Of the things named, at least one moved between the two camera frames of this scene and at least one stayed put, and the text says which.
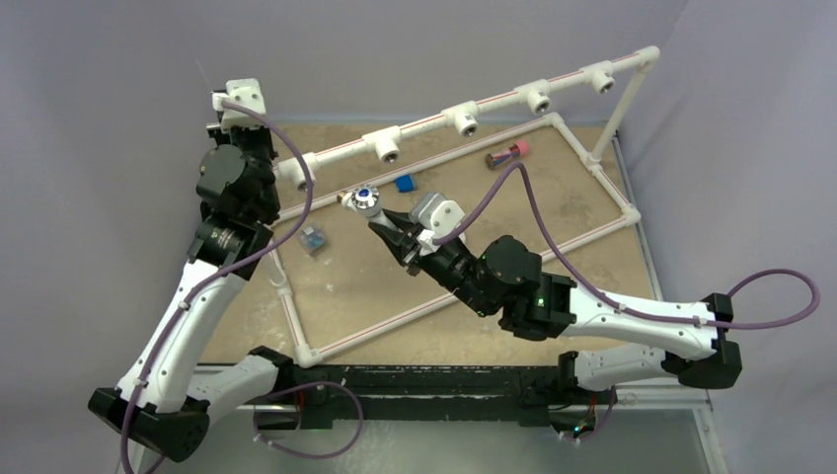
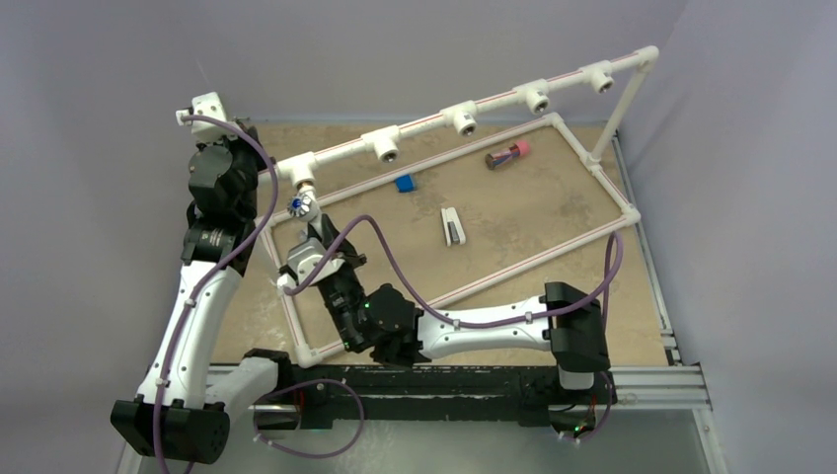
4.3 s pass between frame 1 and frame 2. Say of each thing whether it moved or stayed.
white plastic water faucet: moved
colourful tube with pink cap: stayed
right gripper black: moved
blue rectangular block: stayed
